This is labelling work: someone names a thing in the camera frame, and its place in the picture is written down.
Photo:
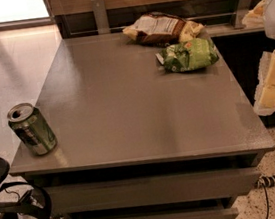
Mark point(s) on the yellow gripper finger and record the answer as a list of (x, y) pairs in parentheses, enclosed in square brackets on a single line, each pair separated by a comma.
[(265, 92), (254, 18)]

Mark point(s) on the brown chip bag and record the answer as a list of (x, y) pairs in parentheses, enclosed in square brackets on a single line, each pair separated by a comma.
[(160, 28)]

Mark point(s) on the green chip bag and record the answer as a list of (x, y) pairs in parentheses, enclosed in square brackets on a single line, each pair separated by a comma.
[(188, 56)]

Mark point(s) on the green soda can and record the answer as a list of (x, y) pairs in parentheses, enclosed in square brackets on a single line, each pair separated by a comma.
[(27, 122)]

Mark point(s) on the grey drawer cabinet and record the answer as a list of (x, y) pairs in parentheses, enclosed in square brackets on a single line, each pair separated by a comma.
[(117, 116)]

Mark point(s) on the upper grey drawer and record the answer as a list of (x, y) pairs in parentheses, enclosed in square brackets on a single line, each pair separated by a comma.
[(152, 191)]

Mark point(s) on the bright window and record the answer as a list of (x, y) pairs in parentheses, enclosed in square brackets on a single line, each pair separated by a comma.
[(21, 10)]

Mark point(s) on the grey wall shelf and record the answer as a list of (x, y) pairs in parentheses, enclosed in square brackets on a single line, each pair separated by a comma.
[(227, 29)]

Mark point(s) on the left metal wall bracket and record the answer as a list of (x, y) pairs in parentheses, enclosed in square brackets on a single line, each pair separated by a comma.
[(100, 15)]

